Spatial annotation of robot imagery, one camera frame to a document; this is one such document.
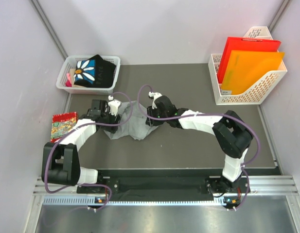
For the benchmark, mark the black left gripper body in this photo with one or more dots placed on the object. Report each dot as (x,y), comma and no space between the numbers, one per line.
(110,119)

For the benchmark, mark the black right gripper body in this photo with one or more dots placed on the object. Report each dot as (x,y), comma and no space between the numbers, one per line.
(155,112)

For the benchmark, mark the grey t shirt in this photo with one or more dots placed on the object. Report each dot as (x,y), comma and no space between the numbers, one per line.
(136,127)

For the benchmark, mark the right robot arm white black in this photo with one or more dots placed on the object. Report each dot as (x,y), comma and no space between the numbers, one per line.
(234,139)

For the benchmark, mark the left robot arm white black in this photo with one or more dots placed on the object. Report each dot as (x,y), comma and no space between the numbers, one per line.
(61,163)

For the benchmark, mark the black daisy print t shirt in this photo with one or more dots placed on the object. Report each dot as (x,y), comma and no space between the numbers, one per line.
(94,72)

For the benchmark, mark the red green patterned book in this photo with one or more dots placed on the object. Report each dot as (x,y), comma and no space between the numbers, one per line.
(62,124)

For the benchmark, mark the pink beige folded cloths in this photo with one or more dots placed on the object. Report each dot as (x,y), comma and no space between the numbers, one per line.
(70,78)

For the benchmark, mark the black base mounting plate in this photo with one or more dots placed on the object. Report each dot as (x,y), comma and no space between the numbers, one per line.
(181,184)

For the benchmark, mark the white plastic basket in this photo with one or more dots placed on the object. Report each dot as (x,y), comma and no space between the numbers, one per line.
(70,62)

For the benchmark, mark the orange folder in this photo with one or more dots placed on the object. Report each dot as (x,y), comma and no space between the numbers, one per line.
(245,68)

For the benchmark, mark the white file organizer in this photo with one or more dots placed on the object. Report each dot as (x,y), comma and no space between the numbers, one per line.
(256,39)

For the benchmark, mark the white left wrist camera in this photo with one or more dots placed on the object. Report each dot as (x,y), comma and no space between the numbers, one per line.
(113,105)

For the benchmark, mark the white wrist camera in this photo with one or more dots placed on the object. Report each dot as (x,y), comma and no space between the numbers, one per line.
(153,96)
(113,105)

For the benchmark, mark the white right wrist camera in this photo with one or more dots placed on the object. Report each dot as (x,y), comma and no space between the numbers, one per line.
(153,96)

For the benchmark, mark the grey slotted cable duct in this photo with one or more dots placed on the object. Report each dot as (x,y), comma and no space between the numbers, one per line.
(97,201)

